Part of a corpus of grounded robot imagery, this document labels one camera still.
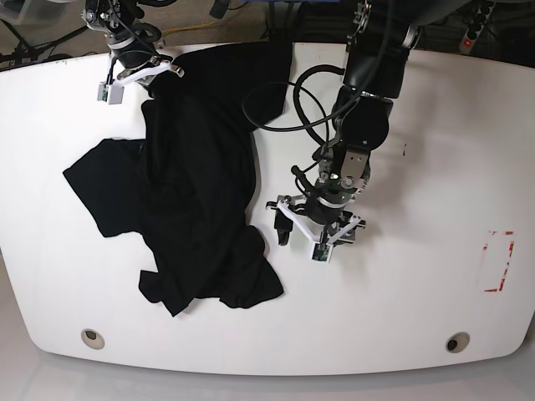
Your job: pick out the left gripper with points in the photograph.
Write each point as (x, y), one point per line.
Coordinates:
(322, 223)

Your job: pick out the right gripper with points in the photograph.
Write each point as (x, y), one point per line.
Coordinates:
(156, 64)

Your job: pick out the black T-shirt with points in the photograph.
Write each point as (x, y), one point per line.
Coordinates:
(186, 186)

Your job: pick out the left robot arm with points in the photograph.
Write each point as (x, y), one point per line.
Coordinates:
(372, 76)

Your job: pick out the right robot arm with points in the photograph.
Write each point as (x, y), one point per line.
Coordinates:
(131, 41)

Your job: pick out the right table grommet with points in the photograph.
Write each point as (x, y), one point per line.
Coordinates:
(458, 342)

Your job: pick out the table grommet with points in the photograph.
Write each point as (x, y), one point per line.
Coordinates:
(458, 342)
(92, 339)

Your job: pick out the red tape marking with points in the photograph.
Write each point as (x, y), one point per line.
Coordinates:
(495, 260)

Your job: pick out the left table grommet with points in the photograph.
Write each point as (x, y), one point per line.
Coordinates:
(92, 339)

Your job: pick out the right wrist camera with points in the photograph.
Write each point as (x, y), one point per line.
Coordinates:
(110, 93)

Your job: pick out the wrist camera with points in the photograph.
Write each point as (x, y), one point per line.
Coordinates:
(110, 93)
(321, 252)

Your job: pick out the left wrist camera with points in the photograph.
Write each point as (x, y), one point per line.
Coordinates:
(321, 252)

